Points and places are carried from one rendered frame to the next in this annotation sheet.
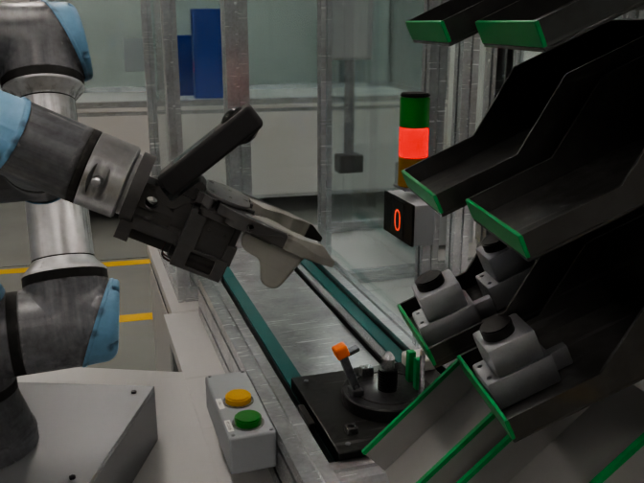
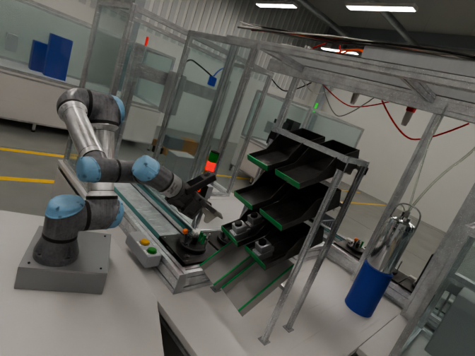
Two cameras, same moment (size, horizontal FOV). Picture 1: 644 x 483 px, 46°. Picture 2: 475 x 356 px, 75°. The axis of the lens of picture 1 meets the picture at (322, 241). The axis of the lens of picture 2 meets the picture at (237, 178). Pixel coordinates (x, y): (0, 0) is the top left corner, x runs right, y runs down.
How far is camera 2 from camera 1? 60 cm
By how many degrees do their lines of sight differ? 29
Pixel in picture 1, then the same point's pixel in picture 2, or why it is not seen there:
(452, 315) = (242, 233)
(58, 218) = not seen: hidden behind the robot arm
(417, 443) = (214, 263)
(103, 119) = not seen: outside the picture
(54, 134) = (165, 174)
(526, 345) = (268, 247)
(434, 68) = (223, 146)
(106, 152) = (176, 181)
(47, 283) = (102, 200)
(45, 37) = (112, 111)
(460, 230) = not seen: hidden behind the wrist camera
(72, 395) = (80, 235)
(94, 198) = (169, 193)
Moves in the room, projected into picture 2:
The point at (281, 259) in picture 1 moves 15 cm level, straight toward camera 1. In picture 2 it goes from (210, 215) to (229, 238)
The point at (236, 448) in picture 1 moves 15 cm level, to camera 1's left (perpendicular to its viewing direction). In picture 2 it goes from (148, 260) to (112, 258)
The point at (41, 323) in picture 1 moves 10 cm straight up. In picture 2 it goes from (99, 214) to (105, 190)
